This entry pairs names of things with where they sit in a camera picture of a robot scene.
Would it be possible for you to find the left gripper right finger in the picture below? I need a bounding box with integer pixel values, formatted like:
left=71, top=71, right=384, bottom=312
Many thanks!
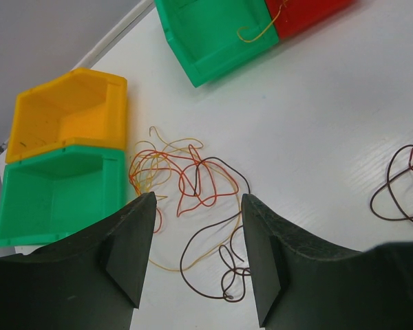
left=242, top=194, right=413, bottom=329

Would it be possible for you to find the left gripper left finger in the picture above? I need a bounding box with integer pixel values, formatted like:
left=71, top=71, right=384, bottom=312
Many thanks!
left=0, top=192, right=157, bottom=329

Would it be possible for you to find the thin wire bundle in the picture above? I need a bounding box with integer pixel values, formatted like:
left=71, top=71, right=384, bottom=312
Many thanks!
left=127, top=126, right=244, bottom=272

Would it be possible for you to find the left green plastic bin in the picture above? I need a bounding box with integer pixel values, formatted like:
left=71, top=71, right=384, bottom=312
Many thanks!
left=0, top=145, right=127, bottom=248

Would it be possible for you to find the green plastic bin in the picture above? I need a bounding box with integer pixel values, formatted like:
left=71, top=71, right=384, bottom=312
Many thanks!
left=155, top=0, right=279, bottom=87
left=0, top=145, right=127, bottom=248

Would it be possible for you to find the orange plastic bin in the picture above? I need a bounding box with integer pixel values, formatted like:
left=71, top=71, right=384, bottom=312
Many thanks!
left=6, top=68, right=128, bottom=164

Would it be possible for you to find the right green plastic bin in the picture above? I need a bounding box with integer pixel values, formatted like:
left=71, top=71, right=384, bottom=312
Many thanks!
left=155, top=0, right=279, bottom=87

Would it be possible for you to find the red plastic bin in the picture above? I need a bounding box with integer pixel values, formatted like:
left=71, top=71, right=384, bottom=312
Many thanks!
left=265, top=0, right=354, bottom=40

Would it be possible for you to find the aluminium table edge frame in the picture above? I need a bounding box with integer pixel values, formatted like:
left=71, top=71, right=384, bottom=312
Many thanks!
left=0, top=1, right=152, bottom=144

